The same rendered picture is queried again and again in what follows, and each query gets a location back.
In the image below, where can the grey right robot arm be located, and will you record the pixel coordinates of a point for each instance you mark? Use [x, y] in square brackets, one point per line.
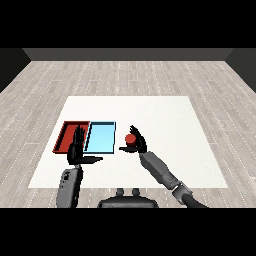
[165, 175]

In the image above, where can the small red can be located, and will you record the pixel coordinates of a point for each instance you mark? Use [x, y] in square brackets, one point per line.
[130, 139]

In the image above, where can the light blue shallow open box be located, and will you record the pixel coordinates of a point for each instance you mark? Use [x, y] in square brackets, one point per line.
[100, 137]

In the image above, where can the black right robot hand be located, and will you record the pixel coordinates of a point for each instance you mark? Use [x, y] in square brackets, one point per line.
[140, 143]

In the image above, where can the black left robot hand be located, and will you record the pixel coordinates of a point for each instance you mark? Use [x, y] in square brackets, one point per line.
[75, 151]

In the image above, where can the dark grey robot body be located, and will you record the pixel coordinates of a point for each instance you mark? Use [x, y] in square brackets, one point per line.
[128, 200]

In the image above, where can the red shallow open box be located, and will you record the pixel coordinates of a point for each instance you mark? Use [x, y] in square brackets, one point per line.
[66, 137]

